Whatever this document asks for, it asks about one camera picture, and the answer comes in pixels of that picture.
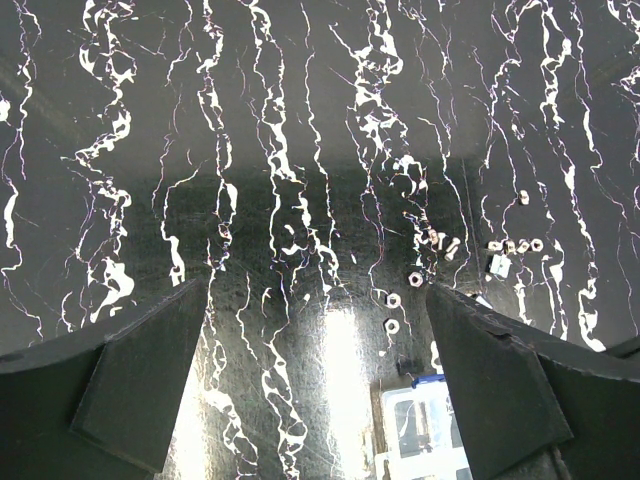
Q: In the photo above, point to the light blue square nut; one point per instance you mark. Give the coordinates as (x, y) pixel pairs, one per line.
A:
(500, 266)

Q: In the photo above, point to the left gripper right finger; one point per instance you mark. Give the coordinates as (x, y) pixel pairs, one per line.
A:
(530, 405)

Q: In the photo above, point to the silver hex nut far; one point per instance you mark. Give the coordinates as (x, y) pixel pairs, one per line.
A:
(523, 197)

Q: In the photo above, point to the black marbled table mat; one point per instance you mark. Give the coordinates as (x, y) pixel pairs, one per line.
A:
(302, 158)

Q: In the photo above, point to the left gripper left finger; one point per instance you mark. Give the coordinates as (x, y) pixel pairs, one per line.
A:
(102, 402)

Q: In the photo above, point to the clear plastic organizer box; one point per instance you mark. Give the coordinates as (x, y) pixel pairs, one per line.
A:
(421, 434)

